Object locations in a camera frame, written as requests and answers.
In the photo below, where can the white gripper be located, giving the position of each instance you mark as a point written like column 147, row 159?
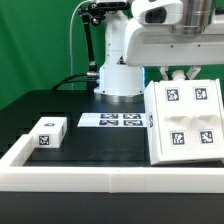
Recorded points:
column 156, row 45

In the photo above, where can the white door panel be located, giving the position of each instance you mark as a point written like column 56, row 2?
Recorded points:
column 207, row 127
column 174, row 102

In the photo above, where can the white cabinet box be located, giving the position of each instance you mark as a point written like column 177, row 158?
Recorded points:
column 156, row 156

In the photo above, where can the small white cabinet block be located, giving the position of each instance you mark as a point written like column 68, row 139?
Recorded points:
column 49, row 132

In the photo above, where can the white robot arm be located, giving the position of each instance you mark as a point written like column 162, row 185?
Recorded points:
column 185, row 17

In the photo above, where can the white marker base plate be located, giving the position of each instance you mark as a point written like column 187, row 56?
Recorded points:
column 119, row 120

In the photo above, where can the white U-shaped frame fence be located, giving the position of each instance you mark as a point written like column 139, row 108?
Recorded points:
column 15, row 176

